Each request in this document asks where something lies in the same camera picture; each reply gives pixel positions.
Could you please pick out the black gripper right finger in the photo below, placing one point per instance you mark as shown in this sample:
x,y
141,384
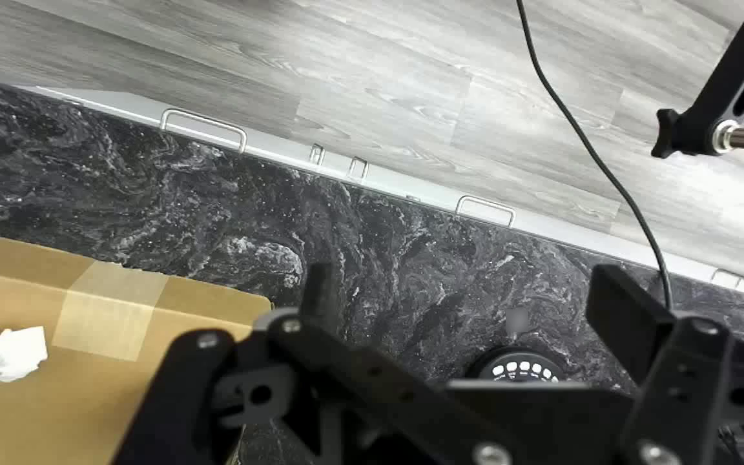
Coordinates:
x,y
684,389

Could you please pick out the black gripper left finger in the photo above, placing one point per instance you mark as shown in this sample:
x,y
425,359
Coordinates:
x,y
192,389

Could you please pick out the white paper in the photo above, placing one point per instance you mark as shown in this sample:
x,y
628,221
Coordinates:
x,y
11,351

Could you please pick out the brown cardboard box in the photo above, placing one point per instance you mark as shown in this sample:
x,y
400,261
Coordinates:
x,y
88,413

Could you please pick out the black round grille disc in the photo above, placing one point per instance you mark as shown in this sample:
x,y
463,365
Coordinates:
x,y
524,371

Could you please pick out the black clamp stand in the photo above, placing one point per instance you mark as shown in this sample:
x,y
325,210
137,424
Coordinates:
x,y
691,130

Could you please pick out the white base cabinet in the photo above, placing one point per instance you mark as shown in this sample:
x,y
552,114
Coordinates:
x,y
425,195

